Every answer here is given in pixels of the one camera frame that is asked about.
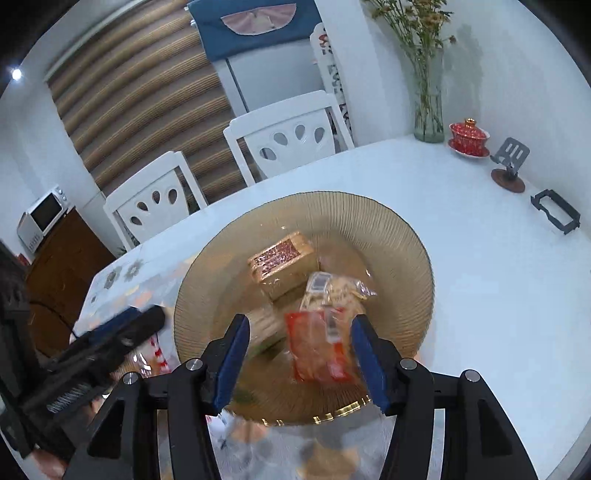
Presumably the red snack packet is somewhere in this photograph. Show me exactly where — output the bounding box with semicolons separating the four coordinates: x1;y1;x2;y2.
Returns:
284;306;359;385

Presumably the brown wafer snack bar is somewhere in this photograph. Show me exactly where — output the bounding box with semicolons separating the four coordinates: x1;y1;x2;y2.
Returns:
247;231;320;301

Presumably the person's left hand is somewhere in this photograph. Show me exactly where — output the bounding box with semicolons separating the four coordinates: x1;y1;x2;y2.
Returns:
30;449;68;480

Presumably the patterned fan-print tablecloth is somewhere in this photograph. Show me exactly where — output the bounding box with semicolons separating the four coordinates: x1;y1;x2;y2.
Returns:
74;234;361;479

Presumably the dark wooden cabinet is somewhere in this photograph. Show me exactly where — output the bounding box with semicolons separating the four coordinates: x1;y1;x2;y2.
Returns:
26;210;115;357

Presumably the white microwave oven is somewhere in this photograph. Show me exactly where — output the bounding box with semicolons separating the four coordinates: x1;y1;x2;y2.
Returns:
17;185;70;254

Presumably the clear cookie packet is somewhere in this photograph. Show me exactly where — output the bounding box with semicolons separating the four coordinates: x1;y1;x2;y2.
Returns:
300;272;377;320

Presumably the white dining chair near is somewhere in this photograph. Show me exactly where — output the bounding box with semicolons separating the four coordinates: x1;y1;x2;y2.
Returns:
104;151;208;251

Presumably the white dining chair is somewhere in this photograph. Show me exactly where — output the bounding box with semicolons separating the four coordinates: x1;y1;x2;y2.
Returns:
223;90;355;186
104;151;208;251

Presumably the amber ribbed glass bowl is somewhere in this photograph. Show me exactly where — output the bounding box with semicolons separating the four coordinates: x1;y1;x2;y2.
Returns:
174;191;435;425

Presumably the grey phone stand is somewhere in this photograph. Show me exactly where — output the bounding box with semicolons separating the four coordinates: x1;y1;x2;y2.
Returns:
490;137;530;194

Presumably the red lidded tea cup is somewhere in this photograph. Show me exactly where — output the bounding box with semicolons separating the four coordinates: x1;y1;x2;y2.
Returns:
448;118;490;158

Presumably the striped brown window blind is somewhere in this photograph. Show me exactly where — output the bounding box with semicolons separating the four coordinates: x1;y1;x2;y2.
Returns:
48;1;246;203

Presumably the white dining chair far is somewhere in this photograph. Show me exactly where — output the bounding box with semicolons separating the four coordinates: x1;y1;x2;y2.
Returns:
223;90;355;186

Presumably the white refrigerator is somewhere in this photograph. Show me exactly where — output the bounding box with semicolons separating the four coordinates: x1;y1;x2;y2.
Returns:
213;40;325;117

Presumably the blue fridge dust cover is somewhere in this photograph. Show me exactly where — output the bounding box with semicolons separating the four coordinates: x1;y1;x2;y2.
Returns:
187;0;322;62

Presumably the glass vase with flowers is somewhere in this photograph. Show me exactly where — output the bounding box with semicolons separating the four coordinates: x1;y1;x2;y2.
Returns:
369;0;456;143

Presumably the black rectangular bracket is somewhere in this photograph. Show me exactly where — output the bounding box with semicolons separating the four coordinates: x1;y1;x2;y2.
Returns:
530;189;581;235

